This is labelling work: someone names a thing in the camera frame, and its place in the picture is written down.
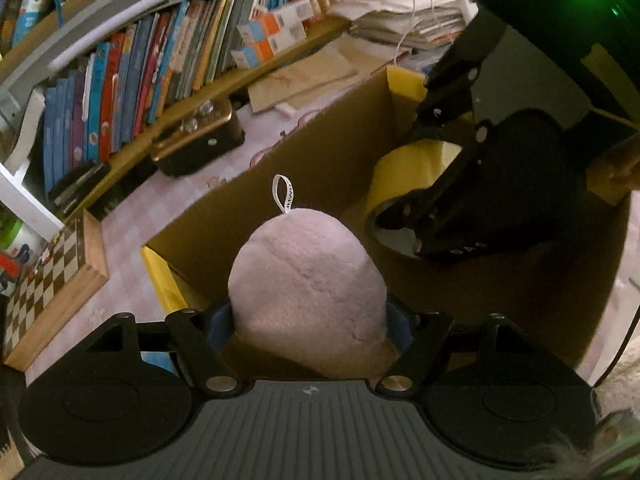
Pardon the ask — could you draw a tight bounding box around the white and green jar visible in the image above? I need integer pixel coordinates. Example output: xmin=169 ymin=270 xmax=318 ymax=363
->
xmin=0 ymin=210 xmax=47 ymax=281

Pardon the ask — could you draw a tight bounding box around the small yellow box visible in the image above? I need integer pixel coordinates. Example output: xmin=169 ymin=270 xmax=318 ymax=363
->
xmin=367 ymin=139 xmax=463 ymax=221

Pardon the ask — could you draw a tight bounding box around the white cable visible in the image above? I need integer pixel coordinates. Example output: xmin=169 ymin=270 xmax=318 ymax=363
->
xmin=392 ymin=0 xmax=451 ymax=68

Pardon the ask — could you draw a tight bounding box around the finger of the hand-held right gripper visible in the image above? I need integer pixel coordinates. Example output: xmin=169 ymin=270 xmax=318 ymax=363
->
xmin=369 ymin=125 xmax=505 ymax=262
xmin=414 ymin=10 xmax=484 ymax=134

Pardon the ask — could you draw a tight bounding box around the pink plush toy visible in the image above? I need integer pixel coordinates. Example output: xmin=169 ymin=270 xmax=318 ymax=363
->
xmin=227 ymin=174 xmax=388 ymax=378

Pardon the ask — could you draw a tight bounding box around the stack of papers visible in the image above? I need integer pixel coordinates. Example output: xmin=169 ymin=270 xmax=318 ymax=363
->
xmin=330 ymin=0 xmax=481 ymax=53

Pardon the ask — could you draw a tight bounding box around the black box with gold trim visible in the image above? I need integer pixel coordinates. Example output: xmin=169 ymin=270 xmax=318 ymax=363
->
xmin=150 ymin=97 xmax=246 ymax=178

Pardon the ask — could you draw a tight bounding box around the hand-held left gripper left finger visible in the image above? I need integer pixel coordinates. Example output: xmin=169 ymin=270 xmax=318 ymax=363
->
xmin=87 ymin=305 xmax=241 ymax=395

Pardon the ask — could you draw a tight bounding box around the brown paper envelope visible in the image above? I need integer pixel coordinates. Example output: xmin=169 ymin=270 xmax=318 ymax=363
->
xmin=247 ymin=40 xmax=396 ymax=113

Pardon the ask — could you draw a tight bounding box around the orange and white small box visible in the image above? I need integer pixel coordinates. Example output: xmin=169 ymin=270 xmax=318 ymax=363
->
xmin=234 ymin=35 xmax=296 ymax=68
xmin=236 ymin=1 xmax=307 ymax=46

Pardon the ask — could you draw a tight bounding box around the row of books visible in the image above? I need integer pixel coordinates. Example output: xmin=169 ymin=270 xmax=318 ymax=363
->
xmin=0 ymin=0 xmax=121 ymax=53
xmin=42 ymin=0 xmax=311 ymax=196

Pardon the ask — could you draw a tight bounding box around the white bookshelf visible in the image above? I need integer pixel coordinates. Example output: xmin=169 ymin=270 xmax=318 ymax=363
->
xmin=0 ymin=0 xmax=351 ymax=241

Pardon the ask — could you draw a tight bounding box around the yellow cardboard box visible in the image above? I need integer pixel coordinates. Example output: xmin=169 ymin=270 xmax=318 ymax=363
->
xmin=140 ymin=65 xmax=633 ymax=376

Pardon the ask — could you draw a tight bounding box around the wooden chess board box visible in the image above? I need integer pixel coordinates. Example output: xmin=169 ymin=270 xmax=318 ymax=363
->
xmin=2 ymin=210 xmax=111 ymax=368

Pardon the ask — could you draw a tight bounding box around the black flat case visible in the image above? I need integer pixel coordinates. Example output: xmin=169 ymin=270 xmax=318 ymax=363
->
xmin=47 ymin=162 xmax=112 ymax=216

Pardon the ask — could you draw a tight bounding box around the person's right hand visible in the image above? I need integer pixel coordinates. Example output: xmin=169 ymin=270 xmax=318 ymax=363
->
xmin=587 ymin=135 xmax=640 ymax=206

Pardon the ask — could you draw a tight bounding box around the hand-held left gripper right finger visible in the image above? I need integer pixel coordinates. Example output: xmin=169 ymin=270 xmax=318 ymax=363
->
xmin=375 ymin=300 xmax=535 ymax=397

